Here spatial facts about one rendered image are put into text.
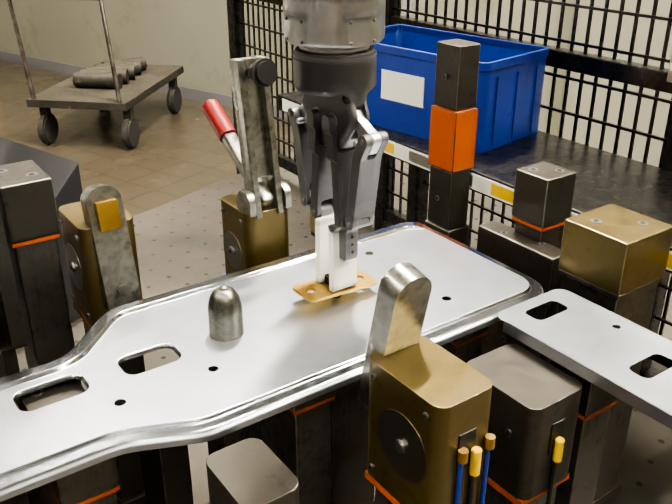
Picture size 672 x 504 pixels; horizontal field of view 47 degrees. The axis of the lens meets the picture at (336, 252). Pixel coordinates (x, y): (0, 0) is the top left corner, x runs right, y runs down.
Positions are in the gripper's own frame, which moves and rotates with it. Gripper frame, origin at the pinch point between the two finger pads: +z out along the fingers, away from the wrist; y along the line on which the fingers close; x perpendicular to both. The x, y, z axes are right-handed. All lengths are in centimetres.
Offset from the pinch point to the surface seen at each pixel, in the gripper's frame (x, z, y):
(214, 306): -13.9, 1.4, 0.6
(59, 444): -30.5, 5.0, 7.1
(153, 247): 12, 34, -84
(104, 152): 94, 102, -363
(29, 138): 66, 101, -415
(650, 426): 45, 35, 11
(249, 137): -1.5, -8.7, -14.0
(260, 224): -1.2, 1.2, -13.0
